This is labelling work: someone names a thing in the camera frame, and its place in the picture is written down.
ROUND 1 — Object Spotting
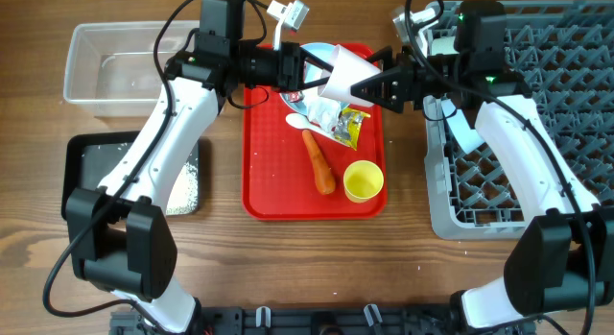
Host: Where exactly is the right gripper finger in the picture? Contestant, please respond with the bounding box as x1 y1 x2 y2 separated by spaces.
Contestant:
366 46 408 71
350 68 408 113

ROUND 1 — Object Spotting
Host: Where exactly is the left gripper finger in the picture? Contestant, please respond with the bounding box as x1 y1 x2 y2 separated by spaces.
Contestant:
300 50 334 72
297 70 331 91

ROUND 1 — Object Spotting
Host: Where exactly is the pink cup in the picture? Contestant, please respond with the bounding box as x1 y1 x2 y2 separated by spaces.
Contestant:
318 45 381 108

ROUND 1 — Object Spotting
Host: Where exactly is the light blue bowl with mushroom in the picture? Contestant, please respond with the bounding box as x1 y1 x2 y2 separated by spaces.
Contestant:
429 36 458 56

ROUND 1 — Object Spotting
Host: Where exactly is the light blue bowl with rice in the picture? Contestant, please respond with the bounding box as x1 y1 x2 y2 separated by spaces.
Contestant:
441 100 484 155

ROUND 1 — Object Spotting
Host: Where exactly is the yellow cup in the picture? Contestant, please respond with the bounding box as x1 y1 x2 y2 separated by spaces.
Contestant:
342 160 385 203

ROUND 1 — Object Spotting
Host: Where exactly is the white rice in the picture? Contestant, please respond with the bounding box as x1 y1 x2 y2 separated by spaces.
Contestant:
166 163 199 216

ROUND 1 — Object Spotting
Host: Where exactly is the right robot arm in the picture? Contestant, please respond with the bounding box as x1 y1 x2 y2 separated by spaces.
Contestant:
350 0 613 334

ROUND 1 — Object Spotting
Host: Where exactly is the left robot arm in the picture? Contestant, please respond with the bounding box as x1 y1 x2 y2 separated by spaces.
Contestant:
60 0 328 334

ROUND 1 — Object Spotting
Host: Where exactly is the grey dishwasher rack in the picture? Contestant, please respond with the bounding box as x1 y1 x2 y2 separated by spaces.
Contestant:
424 0 613 240

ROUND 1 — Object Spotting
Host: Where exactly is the black rectangular waste tray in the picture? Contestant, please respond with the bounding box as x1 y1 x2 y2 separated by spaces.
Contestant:
60 131 200 219

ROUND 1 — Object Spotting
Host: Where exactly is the red snack wrapper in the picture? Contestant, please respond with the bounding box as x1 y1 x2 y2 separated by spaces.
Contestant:
284 91 304 103

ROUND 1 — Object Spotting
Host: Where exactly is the light blue plate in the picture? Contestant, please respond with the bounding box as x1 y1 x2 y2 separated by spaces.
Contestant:
277 41 344 117

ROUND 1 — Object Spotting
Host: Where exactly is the crumpled white tissue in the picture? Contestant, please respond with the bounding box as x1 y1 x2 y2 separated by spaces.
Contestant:
305 97 348 133

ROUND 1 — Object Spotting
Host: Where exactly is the white plastic spoon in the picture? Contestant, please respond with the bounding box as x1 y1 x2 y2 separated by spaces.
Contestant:
285 113 341 144

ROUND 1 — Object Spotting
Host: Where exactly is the yellow silver snack wrapper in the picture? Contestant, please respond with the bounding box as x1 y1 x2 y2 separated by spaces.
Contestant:
333 108 371 150

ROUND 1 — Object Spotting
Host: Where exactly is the red serving tray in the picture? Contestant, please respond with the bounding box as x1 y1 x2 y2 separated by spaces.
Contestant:
242 86 388 221

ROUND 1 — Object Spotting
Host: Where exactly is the orange carrot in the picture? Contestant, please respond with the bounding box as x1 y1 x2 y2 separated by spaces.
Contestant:
301 130 336 195

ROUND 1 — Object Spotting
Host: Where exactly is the clear plastic storage bin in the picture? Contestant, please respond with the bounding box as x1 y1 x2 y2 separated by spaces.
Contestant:
62 20 227 118

